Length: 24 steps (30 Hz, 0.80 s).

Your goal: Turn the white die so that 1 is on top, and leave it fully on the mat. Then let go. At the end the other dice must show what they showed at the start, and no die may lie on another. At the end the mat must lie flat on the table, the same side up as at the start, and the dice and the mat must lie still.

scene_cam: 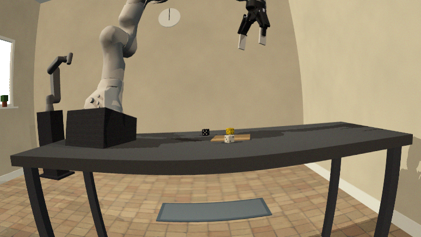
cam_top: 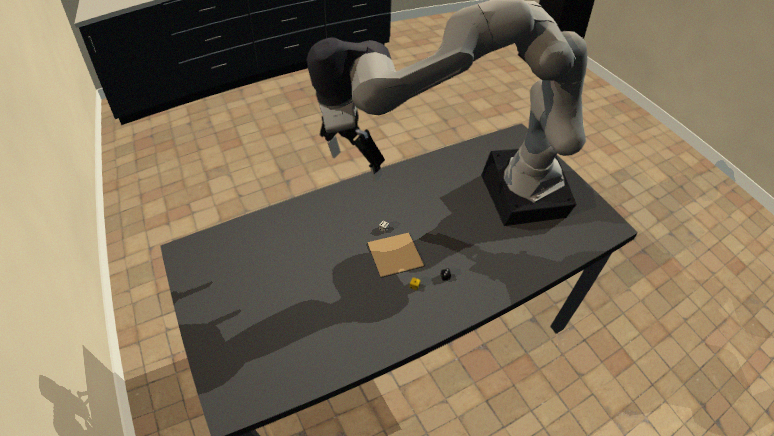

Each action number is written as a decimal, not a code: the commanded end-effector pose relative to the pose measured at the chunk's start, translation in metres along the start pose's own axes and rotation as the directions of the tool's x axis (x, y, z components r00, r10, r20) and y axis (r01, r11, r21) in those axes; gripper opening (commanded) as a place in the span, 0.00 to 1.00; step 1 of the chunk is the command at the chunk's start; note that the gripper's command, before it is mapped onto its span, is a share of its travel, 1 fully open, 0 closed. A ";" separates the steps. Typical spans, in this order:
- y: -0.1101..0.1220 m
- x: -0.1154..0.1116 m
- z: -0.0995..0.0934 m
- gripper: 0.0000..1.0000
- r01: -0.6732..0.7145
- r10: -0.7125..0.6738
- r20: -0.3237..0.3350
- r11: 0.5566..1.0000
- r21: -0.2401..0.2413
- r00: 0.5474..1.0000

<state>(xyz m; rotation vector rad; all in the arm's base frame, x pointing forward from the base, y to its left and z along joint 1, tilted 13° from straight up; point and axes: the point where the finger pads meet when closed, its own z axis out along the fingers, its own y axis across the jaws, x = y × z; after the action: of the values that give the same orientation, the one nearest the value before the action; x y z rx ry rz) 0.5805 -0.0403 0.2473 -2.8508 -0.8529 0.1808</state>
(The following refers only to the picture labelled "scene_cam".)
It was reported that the yellow die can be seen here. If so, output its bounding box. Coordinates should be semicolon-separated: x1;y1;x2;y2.
226;128;234;135

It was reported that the orange flat mat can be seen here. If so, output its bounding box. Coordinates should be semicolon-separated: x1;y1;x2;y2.
211;134;250;141

